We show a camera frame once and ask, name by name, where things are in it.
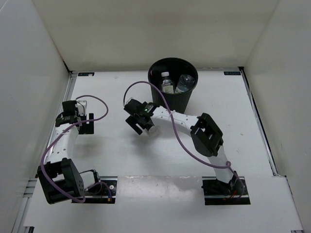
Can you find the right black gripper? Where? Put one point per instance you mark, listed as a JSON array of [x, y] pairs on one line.
[[132, 121]]

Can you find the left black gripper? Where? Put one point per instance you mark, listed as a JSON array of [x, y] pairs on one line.
[[87, 129]]

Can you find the small black label bottle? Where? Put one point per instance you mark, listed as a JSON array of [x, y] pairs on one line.
[[154, 131]]

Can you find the tall clear white-label bottle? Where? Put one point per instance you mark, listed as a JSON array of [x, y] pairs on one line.
[[167, 85]]

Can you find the clear crushed water bottle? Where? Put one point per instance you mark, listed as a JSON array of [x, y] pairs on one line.
[[185, 83]]

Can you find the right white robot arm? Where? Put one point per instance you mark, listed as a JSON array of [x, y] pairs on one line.
[[204, 132]]

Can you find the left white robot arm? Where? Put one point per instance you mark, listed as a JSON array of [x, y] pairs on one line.
[[58, 163]]

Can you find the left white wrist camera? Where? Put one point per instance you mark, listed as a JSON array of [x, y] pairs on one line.
[[81, 105]]

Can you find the aluminium frame rail left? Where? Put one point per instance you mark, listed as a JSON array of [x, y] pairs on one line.
[[59, 95]]

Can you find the aluminium frame rail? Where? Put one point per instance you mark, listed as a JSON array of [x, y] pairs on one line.
[[59, 95], [25, 204]]

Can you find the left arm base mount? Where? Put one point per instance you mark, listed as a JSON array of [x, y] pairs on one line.
[[103, 193]]

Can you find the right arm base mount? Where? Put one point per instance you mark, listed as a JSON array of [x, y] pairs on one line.
[[218, 193]]

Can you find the aluminium frame rail front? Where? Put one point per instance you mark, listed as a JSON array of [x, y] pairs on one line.
[[25, 204]]

